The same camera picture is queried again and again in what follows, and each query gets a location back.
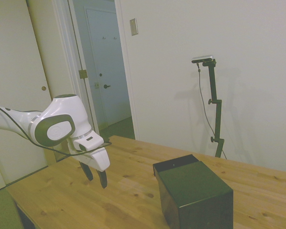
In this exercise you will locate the black jointed camera stand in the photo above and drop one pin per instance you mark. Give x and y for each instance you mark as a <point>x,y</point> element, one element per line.
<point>215,105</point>

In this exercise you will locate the black drawer cabinet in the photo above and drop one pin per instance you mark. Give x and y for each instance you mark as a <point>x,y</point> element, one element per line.
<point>200,195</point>

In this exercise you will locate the metal wall switch plate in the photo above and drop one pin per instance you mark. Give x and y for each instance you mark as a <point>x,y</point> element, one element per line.
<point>134,27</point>

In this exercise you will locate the white door with knob hole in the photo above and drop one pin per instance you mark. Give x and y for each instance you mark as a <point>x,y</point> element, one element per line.
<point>12,59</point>

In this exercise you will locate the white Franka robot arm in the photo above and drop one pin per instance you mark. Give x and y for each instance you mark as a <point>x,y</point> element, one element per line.
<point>62,107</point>

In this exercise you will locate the pale blue hallway door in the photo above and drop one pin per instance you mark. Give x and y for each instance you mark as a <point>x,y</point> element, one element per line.
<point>109,59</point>

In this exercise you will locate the silver camera on stand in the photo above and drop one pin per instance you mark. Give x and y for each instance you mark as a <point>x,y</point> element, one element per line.
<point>202,58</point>

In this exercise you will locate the brass latch plate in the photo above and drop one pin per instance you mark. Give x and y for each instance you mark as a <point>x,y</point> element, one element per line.
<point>97,85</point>

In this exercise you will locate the white door frame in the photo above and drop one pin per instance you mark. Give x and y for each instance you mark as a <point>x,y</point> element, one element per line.
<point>71,47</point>

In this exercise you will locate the small dark wrist camera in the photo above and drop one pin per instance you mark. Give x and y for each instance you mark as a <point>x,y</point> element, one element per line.
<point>107,141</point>

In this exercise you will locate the brass door hinge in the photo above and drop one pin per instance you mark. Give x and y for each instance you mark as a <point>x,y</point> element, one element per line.
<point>83,74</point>

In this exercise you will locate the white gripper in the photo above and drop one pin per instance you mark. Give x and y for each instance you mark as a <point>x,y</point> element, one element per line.
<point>100,159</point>

